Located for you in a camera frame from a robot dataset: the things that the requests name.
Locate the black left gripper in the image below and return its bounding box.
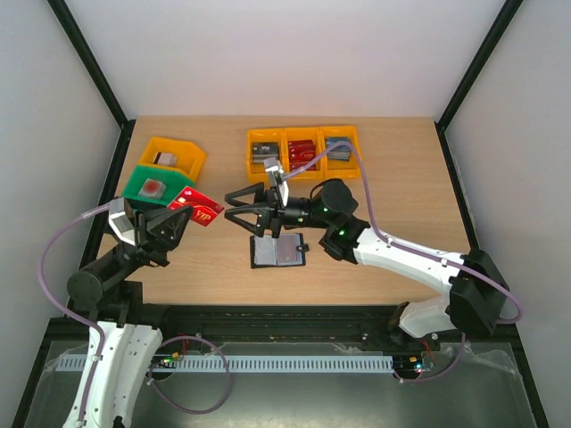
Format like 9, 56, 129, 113
105, 202, 194, 278

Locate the red VIP card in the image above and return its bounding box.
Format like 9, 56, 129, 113
167, 186, 224, 226

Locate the black card holder wallet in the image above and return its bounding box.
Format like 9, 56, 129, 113
250, 233, 310, 269

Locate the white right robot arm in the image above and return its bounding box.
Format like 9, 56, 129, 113
225, 178, 509, 350

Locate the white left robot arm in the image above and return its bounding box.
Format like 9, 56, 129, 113
64, 198, 193, 427

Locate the red round card stack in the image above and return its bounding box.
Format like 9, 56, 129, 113
137, 178, 167, 200

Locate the black card stack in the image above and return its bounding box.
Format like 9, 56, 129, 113
251, 142, 280, 164

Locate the silver card stack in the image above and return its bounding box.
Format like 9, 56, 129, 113
153, 152, 178, 168

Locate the yellow bin with black cards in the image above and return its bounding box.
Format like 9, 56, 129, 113
246, 128, 286, 184

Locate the yellow bin with red cards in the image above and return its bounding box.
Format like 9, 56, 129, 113
283, 127, 322, 172

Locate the yellow bin with blue cards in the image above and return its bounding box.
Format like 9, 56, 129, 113
320, 126, 361, 179

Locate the blue card stack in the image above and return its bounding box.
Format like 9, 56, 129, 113
325, 136, 352, 161

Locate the green bin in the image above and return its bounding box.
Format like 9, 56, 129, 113
121, 166, 194, 206

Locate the yellow bin left side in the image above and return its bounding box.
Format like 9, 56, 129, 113
137, 136, 207, 183

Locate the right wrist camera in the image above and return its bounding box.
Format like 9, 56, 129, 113
263, 157, 289, 207

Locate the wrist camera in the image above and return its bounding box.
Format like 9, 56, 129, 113
108, 197, 136, 246
263, 157, 289, 207

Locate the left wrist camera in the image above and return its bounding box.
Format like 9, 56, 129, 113
108, 197, 136, 246

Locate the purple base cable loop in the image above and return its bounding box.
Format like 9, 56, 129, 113
145, 334, 231, 415

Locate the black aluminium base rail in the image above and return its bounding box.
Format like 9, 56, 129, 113
44, 304, 518, 349

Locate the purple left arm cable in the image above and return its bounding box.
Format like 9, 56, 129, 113
37, 202, 112, 428

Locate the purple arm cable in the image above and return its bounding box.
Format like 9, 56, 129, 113
280, 141, 523, 323
37, 202, 112, 428

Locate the white slotted cable duct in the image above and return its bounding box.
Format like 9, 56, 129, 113
52, 352, 394, 374

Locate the black left rear frame post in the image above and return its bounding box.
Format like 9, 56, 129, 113
46, 0, 130, 130

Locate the black frame post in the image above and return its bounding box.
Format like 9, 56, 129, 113
46, 0, 130, 130
436, 0, 525, 128

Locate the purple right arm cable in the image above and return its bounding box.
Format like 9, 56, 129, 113
280, 141, 523, 323

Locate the black right rear frame post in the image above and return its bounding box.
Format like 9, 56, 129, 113
436, 0, 525, 128

